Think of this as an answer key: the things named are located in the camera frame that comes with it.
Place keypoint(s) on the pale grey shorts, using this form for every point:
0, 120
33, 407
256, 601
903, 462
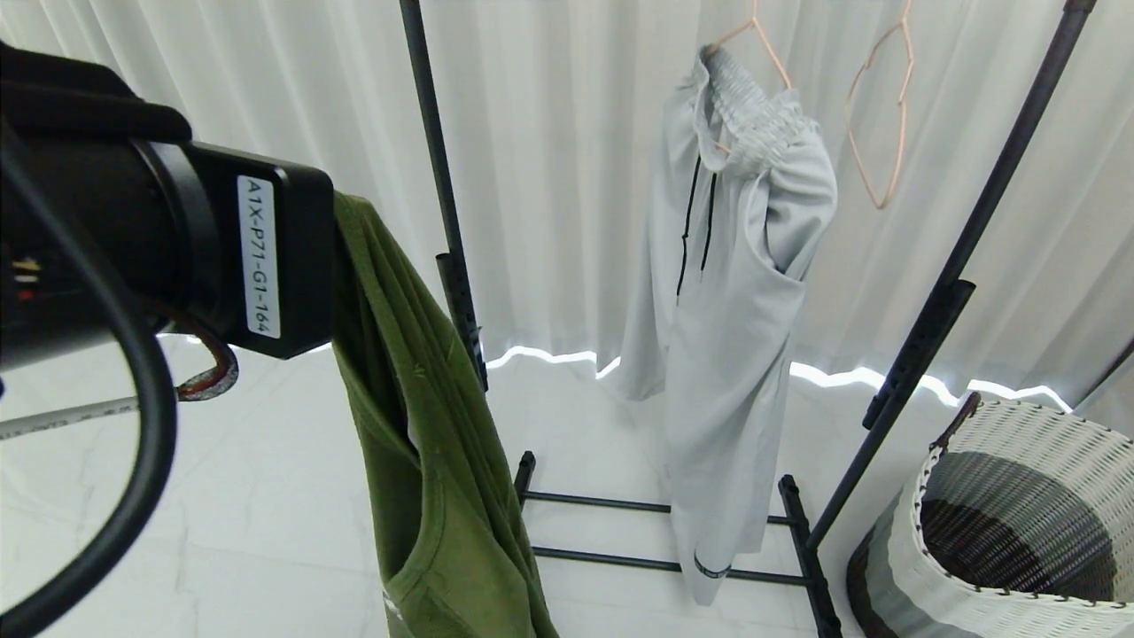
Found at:
726, 354

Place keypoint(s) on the white laundry basket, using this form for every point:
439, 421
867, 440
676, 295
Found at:
1019, 425

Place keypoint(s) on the black clothes rack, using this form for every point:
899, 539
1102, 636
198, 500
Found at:
921, 346

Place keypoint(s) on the green garment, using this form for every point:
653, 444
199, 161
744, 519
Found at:
425, 443

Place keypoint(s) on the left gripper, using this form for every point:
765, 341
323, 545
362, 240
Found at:
177, 239

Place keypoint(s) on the pink clothes hanger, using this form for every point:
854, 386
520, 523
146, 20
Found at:
772, 55
901, 133

